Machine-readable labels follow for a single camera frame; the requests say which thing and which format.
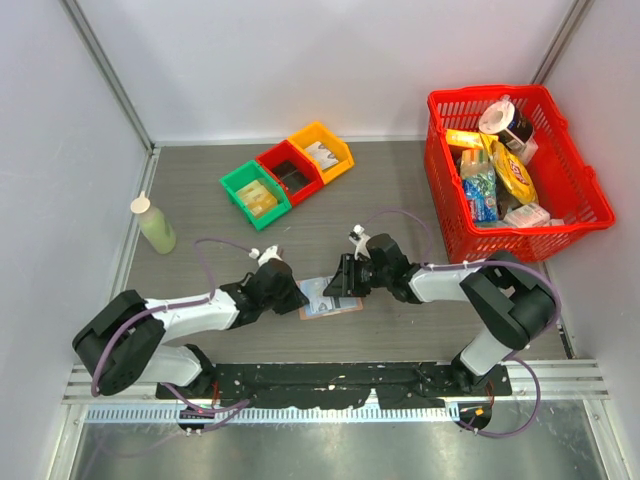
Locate white slotted cable duct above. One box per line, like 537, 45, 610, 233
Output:
85, 402, 459, 424

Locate white small box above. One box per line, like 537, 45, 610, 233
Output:
503, 202, 551, 228

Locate tan leather card holder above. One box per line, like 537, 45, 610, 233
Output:
298, 277, 363, 320

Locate yellow snack packet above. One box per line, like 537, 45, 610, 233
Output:
445, 129, 499, 149

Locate red storage bin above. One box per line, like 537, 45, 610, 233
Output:
256, 140, 324, 207

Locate dark labelled can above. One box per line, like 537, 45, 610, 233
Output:
498, 107, 534, 151

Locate green storage bin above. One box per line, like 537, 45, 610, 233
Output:
220, 160, 292, 231

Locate yellow chips bag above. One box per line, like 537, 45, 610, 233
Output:
490, 141, 538, 204

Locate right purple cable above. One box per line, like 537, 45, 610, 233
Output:
357, 207, 564, 441

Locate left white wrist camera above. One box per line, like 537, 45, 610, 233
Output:
249, 245, 282, 266

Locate blue snack bag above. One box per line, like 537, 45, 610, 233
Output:
459, 149, 499, 223

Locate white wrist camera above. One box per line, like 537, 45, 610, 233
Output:
249, 245, 282, 266
349, 224, 370, 259

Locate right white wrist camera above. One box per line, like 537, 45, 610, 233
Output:
349, 224, 370, 259

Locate green liquid squeeze bottle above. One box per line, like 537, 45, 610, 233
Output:
130, 191, 177, 255

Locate red plastic shopping basket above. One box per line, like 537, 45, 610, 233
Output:
424, 85, 615, 263

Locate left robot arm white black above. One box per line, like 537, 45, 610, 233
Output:
72, 258, 309, 398

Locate black cards in red bin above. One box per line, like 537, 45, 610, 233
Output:
272, 161, 311, 195

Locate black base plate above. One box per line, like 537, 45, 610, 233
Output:
178, 362, 512, 410

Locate grey patterned card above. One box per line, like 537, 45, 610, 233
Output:
315, 151, 339, 171
299, 277, 333, 319

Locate card in yellow bin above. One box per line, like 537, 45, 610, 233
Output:
305, 141, 332, 158

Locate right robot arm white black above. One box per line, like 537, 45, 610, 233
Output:
323, 231, 560, 395

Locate yellow cards in green bin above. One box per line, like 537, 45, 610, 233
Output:
236, 180, 278, 218

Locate white card with black stripe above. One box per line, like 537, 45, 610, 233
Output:
331, 297, 363, 312

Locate yellow storage bin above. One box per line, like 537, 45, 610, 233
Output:
287, 122, 355, 184

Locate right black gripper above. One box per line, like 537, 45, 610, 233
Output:
323, 253, 391, 297

